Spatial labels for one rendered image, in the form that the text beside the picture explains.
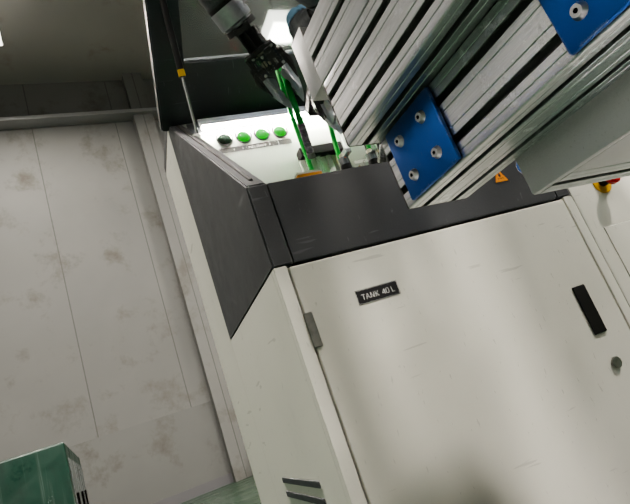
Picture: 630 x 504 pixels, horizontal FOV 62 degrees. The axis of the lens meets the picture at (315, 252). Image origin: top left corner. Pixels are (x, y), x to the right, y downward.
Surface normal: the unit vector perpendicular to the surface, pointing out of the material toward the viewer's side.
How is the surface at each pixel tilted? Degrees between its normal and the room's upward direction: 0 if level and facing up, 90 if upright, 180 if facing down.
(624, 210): 90
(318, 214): 90
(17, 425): 90
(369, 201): 90
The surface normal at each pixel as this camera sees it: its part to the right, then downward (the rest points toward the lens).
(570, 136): -0.88, 0.18
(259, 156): 0.27, -0.36
